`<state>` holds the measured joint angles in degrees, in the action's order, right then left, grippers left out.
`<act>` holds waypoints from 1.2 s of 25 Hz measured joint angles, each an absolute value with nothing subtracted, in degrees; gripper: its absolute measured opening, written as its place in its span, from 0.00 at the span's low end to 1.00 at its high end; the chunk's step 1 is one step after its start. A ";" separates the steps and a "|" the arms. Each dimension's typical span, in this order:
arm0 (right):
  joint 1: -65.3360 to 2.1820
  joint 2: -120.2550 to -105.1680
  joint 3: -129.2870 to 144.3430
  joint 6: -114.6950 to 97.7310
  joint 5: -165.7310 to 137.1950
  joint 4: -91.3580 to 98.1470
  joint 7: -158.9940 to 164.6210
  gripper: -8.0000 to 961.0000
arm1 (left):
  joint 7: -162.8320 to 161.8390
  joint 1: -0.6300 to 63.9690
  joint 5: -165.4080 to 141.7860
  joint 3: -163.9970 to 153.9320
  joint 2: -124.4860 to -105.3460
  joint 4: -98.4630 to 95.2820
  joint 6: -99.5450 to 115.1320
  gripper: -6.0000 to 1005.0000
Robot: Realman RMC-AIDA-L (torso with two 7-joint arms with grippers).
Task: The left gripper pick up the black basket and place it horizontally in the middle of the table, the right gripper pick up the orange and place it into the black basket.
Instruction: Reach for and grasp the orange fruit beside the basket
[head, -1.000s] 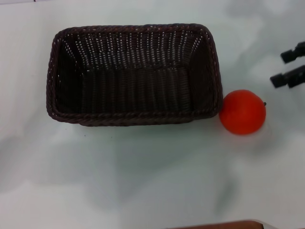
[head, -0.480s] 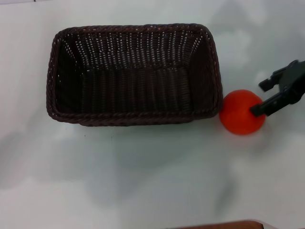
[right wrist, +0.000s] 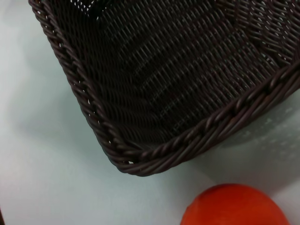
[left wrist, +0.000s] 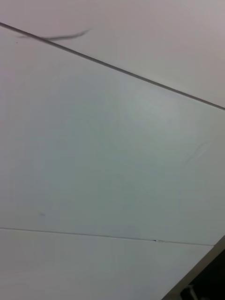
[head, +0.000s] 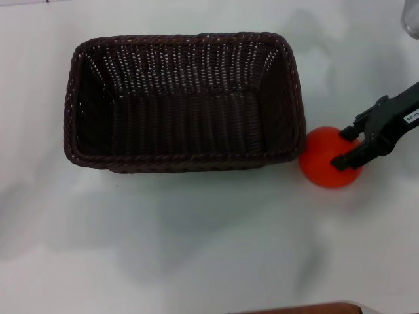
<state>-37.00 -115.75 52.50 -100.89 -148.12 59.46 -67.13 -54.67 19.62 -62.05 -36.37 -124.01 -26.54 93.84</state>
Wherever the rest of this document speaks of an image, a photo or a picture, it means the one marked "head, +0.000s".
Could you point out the dark brown woven basket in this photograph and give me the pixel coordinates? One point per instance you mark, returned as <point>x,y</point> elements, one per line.
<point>183,124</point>

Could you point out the red orange tomato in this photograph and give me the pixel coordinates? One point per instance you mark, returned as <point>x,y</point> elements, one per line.
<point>320,157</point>

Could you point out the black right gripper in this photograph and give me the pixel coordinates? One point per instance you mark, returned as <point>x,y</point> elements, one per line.
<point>396,117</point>

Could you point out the brown wooden edge piece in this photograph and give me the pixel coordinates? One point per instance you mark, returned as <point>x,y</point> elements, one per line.
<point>301,309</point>

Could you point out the clear glass cup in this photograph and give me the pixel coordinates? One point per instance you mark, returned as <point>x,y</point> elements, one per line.
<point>410,16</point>

